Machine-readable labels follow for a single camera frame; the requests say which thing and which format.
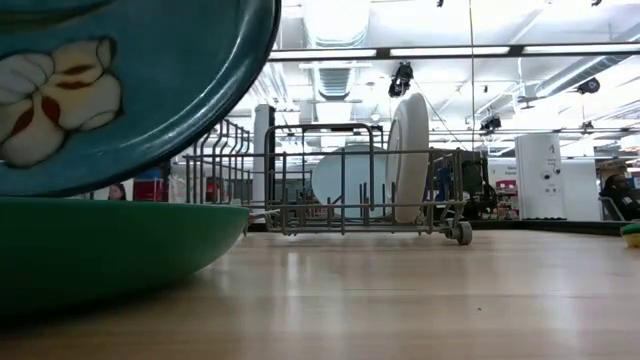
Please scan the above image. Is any white round plate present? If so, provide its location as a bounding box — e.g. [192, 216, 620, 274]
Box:
[384, 92, 431, 225]

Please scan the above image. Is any teal plate with flower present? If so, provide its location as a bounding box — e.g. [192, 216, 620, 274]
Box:
[0, 0, 283, 199]

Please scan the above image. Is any large green plate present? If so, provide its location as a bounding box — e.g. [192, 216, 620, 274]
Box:
[0, 197, 251, 312]

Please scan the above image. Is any white building pillar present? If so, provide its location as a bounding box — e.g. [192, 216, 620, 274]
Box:
[252, 103, 277, 204]

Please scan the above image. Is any blue storage bin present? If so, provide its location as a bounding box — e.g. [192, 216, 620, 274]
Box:
[134, 167, 165, 182]

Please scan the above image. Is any red storage bin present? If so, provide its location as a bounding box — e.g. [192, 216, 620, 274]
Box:
[131, 178, 169, 203]

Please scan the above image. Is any small black hanging device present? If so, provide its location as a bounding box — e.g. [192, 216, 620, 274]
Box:
[479, 115, 503, 135]

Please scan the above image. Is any white column with devices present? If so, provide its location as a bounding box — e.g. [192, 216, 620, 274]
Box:
[514, 133, 567, 220]

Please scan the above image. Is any yellow and green sponge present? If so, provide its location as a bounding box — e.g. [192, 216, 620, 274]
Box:
[619, 222, 640, 249]

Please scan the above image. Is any grey wire dish rack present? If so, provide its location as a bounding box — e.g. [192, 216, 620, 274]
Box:
[182, 119, 474, 247]

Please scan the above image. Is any black overhead camera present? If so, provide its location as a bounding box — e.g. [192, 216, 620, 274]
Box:
[388, 62, 415, 99]

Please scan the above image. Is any silver ventilation duct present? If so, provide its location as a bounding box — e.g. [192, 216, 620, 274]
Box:
[302, 0, 372, 101]

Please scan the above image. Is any black frame beam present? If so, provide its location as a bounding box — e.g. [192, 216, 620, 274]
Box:
[267, 43, 640, 58]

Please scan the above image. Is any thin hanging cable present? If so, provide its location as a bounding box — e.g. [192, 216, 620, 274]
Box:
[468, 0, 477, 151]

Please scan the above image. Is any black ceiling dome camera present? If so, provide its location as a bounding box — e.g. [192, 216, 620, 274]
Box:
[577, 77, 602, 96]

